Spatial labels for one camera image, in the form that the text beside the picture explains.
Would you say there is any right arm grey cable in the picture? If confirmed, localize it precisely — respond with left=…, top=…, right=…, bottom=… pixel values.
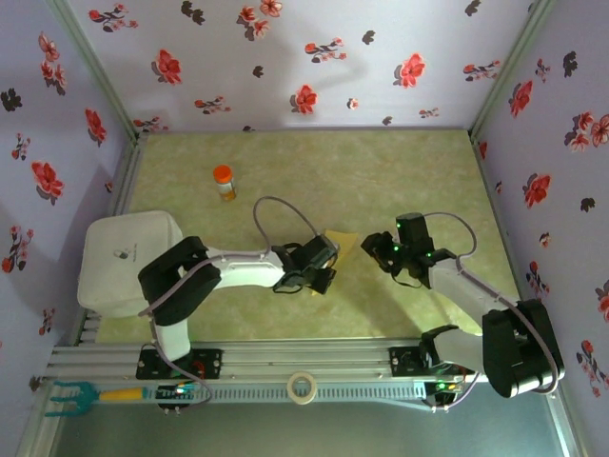
left=425, top=211, right=560, bottom=413

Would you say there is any aluminium side rail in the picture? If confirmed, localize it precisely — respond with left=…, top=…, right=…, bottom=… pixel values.
left=468, top=130, right=541, bottom=342
left=73, top=132, right=149, bottom=345

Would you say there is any yellow paper sheet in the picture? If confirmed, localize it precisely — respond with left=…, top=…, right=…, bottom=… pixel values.
left=308, top=228, right=362, bottom=299

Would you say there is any orange-capped pill bottle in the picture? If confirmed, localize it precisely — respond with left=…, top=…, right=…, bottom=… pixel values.
left=212, top=165, right=238, bottom=203

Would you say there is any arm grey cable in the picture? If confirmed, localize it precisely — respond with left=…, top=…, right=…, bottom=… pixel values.
left=425, top=211, right=560, bottom=413
left=138, top=196, right=323, bottom=409

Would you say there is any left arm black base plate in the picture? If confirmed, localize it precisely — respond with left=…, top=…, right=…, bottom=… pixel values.
left=136, top=347, right=224, bottom=381

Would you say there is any aluminium corner post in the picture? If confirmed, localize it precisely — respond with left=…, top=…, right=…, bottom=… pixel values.
left=468, top=0, right=557, bottom=139
left=46, top=0, right=149, bottom=144

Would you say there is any white zip pouch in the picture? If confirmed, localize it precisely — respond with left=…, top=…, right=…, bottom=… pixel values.
left=77, top=210, right=185, bottom=319

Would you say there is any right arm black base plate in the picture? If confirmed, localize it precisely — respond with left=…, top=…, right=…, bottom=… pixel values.
left=388, top=346, right=476, bottom=380

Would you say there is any white tape roll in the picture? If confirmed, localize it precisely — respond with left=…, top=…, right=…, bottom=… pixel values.
left=286, top=371, right=319, bottom=406

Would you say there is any teal rake with yellow handle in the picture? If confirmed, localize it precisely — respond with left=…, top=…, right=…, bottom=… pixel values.
left=45, top=379, right=153, bottom=419

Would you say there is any grey slotted cable duct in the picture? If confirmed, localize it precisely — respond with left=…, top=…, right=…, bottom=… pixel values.
left=156, top=383, right=429, bottom=404

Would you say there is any left arm grey cable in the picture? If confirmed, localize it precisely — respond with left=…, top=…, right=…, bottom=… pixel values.
left=138, top=196, right=323, bottom=409

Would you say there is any aluminium mounting rail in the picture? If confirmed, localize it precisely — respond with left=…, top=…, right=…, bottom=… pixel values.
left=47, top=340, right=562, bottom=382

